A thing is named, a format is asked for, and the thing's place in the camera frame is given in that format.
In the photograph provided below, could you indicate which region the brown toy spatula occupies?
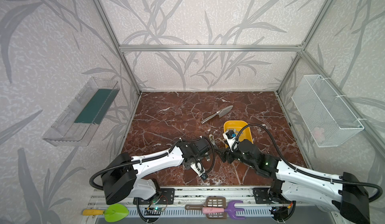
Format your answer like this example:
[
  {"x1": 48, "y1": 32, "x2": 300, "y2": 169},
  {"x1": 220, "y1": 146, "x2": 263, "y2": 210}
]
[{"x1": 184, "y1": 197, "x2": 227, "y2": 219}]

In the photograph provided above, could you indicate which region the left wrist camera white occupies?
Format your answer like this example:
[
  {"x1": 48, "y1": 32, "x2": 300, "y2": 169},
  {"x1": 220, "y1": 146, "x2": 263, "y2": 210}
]
[{"x1": 190, "y1": 162, "x2": 208, "y2": 180}]

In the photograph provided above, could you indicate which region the yellow plastic tray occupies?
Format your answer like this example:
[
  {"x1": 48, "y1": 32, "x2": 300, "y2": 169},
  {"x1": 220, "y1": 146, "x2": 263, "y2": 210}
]
[{"x1": 224, "y1": 120, "x2": 253, "y2": 147}]

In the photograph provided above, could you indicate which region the purple toy rake pink handle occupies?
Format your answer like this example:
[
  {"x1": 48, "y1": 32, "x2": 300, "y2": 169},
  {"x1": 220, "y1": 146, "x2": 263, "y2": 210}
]
[{"x1": 202, "y1": 200, "x2": 246, "y2": 220}]

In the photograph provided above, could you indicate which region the pink object in basket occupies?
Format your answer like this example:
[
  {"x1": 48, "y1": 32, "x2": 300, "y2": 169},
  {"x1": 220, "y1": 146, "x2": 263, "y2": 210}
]
[{"x1": 312, "y1": 127, "x2": 325, "y2": 142}]

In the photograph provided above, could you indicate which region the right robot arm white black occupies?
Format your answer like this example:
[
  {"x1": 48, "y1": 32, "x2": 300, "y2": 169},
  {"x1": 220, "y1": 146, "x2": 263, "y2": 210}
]
[{"x1": 224, "y1": 137, "x2": 383, "y2": 224}]

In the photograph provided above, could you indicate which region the green toy shovel yellow handle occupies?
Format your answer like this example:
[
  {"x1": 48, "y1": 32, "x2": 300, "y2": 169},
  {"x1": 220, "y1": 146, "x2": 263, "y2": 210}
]
[{"x1": 82, "y1": 204, "x2": 129, "y2": 223}]

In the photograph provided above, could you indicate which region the green sponge in bin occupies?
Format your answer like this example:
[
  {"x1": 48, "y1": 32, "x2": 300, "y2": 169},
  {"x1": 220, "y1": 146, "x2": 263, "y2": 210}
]
[{"x1": 74, "y1": 89, "x2": 119, "y2": 125}]

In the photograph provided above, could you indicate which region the clear plastic wall bin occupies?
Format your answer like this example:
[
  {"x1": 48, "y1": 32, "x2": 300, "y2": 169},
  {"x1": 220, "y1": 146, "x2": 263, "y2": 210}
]
[{"x1": 42, "y1": 77, "x2": 120, "y2": 147}]

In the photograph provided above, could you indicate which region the white wire mesh basket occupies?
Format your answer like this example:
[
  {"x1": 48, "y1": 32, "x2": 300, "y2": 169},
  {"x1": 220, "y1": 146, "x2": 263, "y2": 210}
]
[{"x1": 292, "y1": 75, "x2": 365, "y2": 148}]

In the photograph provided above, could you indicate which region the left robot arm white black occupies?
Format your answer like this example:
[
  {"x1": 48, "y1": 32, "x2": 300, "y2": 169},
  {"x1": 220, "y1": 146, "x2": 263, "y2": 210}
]
[{"x1": 89, "y1": 137, "x2": 215, "y2": 205}]

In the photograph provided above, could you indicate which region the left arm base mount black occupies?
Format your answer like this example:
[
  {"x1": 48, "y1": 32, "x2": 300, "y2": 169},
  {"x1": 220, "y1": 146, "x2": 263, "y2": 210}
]
[{"x1": 133, "y1": 188, "x2": 175, "y2": 205}]

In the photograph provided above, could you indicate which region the silver metal trowel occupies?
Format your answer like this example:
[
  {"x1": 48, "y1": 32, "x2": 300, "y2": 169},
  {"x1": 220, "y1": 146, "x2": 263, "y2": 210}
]
[{"x1": 201, "y1": 105, "x2": 233, "y2": 124}]

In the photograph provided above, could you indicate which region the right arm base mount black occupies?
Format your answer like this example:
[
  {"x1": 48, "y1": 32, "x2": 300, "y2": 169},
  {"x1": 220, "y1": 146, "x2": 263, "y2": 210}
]
[{"x1": 252, "y1": 187, "x2": 294, "y2": 206}]

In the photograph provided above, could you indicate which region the small beige stapler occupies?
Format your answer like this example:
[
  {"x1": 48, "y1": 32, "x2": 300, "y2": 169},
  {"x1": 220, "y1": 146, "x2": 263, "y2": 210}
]
[{"x1": 209, "y1": 134, "x2": 217, "y2": 148}]

